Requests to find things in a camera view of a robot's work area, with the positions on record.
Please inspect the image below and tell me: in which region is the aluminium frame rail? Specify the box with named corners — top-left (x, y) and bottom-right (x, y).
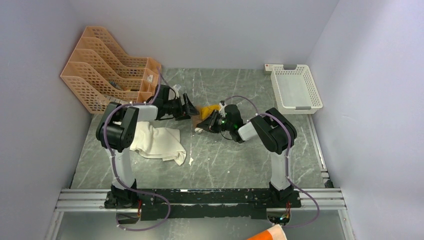
top-left (55, 188), bottom-right (347, 212)

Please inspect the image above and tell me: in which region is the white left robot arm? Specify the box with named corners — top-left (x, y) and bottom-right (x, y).
top-left (96, 84), bottom-right (200, 209)

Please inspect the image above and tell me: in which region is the small white red box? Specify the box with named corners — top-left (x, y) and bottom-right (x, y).
top-left (263, 63), bottom-right (273, 75)

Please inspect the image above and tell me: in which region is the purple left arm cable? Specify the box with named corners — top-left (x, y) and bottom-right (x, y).
top-left (102, 67), bottom-right (171, 232)

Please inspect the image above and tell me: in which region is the yellow brown bear towel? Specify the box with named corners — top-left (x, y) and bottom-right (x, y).
top-left (191, 104), bottom-right (221, 133)

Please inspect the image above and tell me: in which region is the orange plastic file rack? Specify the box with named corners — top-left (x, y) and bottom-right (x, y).
top-left (60, 26), bottom-right (162, 114)

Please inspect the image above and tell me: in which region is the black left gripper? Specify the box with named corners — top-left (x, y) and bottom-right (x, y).
top-left (164, 93), bottom-right (200, 122)

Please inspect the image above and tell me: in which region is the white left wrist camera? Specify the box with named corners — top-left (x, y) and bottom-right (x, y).
top-left (172, 84), bottom-right (182, 98)

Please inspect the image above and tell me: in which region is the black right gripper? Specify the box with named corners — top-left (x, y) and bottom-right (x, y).
top-left (197, 109), bottom-right (233, 134)

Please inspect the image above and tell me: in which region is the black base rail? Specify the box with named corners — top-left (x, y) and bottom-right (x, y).
top-left (103, 186), bottom-right (302, 221)

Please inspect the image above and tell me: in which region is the orange white striped object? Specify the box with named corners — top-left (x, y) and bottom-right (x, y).
top-left (248, 224), bottom-right (287, 240)

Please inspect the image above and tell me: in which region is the white towel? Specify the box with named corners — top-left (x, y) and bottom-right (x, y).
top-left (129, 121), bottom-right (187, 166)

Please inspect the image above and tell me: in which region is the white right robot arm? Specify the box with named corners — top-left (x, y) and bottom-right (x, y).
top-left (195, 102), bottom-right (301, 208)

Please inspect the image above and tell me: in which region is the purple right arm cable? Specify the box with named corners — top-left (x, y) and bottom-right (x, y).
top-left (221, 95), bottom-right (321, 229)

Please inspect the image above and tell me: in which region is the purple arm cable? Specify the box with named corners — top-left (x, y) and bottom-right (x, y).
top-left (102, 67), bottom-right (171, 232)
top-left (221, 95), bottom-right (321, 229)

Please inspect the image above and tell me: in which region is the white plastic basket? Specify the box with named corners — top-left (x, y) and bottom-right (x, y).
top-left (270, 64), bottom-right (323, 115)

